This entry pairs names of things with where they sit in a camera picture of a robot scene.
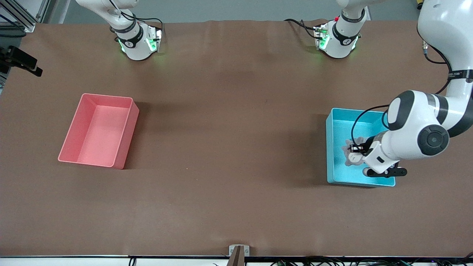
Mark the large grey plush toy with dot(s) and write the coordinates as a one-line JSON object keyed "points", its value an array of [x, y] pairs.
{"points": [[351, 158]]}

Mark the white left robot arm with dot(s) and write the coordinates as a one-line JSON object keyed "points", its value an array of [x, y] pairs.
{"points": [[410, 136]]}

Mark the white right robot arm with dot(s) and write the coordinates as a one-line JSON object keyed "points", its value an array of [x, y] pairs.
{"points": [[135, 44]]}

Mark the blue plastic box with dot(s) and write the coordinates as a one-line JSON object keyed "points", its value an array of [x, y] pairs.
{"points": [[340, 173]]}

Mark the pink plastic box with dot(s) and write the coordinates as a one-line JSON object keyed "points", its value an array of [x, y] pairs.
{"points": [[96, 136]]}

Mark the brown table cover sheet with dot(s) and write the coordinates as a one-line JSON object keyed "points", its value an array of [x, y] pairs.
{"points": [[236, 203]]}

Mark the aluminium extrusion frame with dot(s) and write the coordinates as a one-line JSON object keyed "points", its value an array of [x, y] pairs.
{"points": [[26, 23]]}

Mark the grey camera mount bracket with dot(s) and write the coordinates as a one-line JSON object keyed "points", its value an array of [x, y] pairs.
{"points": [[239, 258]]}

